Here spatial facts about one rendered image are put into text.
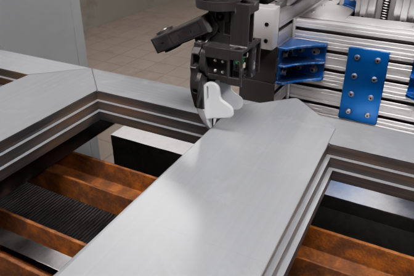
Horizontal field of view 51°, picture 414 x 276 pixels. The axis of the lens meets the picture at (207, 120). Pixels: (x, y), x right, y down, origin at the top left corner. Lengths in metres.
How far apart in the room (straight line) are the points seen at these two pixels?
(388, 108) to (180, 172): 0.61
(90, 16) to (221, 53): 4.11
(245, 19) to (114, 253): 0.34
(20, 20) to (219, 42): 0.80
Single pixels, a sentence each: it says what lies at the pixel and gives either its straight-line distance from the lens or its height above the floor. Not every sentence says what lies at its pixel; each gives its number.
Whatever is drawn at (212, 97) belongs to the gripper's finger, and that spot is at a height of 0.93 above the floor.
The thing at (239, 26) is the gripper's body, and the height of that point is 1.04.
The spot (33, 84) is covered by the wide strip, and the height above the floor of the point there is 0.87.
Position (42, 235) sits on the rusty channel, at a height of 0.71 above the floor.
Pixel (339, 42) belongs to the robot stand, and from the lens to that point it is 1.05.
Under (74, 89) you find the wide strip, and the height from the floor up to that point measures 0.87.
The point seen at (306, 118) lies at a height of 0.87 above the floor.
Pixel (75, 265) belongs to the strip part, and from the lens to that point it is 0.48.
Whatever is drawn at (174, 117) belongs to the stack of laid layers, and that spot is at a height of 0.85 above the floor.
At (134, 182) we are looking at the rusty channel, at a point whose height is 0.70.
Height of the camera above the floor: 1.20
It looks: 27 degrees down
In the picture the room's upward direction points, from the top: straight up
